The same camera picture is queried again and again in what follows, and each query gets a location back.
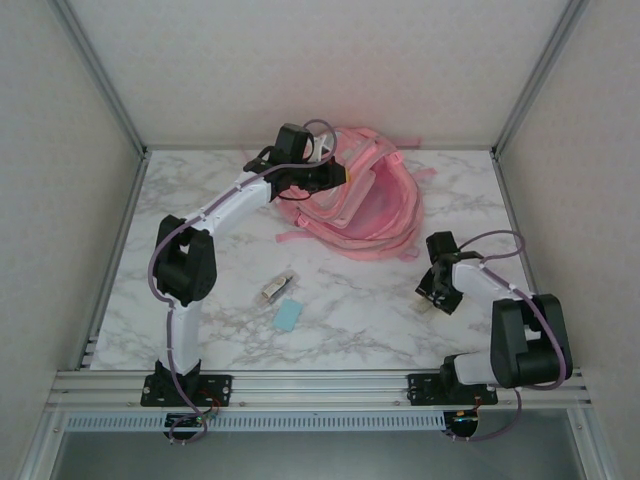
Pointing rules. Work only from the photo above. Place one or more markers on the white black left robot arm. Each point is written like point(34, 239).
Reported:
point(235, 200)

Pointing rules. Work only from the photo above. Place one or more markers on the aluminium rail behind table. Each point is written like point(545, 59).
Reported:
point(200, 147)

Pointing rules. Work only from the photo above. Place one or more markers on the aluminium side rail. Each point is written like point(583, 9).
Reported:
point(115, 260)
point(508, 200)

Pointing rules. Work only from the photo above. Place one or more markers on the small black circuit board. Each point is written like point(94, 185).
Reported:
point(185, 422)
point(462, 422)

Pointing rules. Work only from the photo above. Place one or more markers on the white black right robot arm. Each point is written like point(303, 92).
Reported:
point(525, 340)

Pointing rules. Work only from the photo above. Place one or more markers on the aluminium frame post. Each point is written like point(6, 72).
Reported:
point(539, 75)
point(102, 75)

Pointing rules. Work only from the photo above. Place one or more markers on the pink backpack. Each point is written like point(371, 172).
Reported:
point(390, 215)

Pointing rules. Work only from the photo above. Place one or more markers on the aluminium table edge rail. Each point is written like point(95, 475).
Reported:
point(320, 387)

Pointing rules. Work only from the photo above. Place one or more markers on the light blue eraser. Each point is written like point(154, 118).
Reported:
point(289, 316)

